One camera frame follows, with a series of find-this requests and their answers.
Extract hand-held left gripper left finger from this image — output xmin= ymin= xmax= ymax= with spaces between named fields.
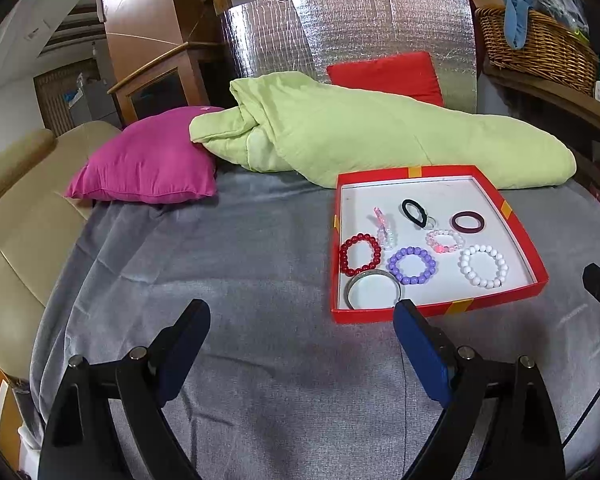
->
xmin=39 ymin=299 xmax=212 ymax=480

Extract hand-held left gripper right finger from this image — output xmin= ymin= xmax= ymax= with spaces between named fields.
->
xmin=393 ymin=299 xmax=566 ymax=480

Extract pink bead bracelet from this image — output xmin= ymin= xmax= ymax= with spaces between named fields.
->
xmin=426 ymin=228 xmax=466 ymax=255

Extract clear bead bracelet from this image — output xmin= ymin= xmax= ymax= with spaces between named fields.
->
xmin=367 ymin=205 xmax=396 ymax=251

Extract red bead bracelet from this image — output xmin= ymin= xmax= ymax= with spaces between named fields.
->
xmin=339 ymin=234 xmax=382 ymax=277

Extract black hair tie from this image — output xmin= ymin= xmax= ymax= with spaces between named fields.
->
xmin=400 ymin=199 xmax=438 ymax=228

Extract red cardboard box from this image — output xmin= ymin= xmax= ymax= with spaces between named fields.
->
xmin=330 ymin=164 xmax=549 ymax=324

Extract silver bangle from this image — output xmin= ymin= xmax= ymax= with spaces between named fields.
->
xmin=343 ymin=269 xmax=402 ymax=309

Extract grey bed cover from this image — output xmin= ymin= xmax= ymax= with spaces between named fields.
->
xmin=30 ymin=167 xmax=600 ymax=480

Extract maroon bangle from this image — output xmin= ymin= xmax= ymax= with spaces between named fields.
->
xmin=450 ymin=210 xmax=486 ymax=235

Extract wooden shelf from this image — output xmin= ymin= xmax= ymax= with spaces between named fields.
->
xmin=482 ymin=57 xmax=600 ymax=201

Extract magenta pillow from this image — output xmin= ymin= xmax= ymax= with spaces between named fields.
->
xmin=64 ymin=106 xmax=226 ymax=205

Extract beige leather sofa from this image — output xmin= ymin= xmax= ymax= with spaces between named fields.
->
xmin=0 ymin=120 xmax=123 ymax=396

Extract light green blanket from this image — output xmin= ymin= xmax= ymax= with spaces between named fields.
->
xmin=188 ymin=72 xmax=578 ymax=191

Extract wicker basket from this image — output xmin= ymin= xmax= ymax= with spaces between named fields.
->
xmin=474 ymin=5 xmax=600 ymax=97

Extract red pillow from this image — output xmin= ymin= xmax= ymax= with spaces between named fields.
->
xmin=326 ymin=51 xmax=445 ymax=107

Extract blue cloth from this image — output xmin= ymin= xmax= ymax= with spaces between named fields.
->
xmin=500 ymin=0 xmax=538 ymax=51

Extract clear plastic bags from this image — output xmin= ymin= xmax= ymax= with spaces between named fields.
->
xmin=530 ymin=0 xmax=591 ymax=36

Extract silver foil panel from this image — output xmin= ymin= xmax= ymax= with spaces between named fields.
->
xmin=219 ymin=0 xmax=479 ymax=113

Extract wooden cabinet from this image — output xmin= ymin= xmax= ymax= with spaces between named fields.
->
xmin=97 ymin=0 xmax=231 ymax=128

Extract purple bead bracelet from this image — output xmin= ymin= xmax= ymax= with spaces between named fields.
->
xmin=386 ymin=246 xmax=437 ymax=286

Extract white bead bracelet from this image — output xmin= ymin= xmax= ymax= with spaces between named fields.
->
xmin=459 ymin=244 xmax=508 ymax=289

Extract black cable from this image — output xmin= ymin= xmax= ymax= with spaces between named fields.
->
xmin=562 ymin=367 xmax=600 ymax=448

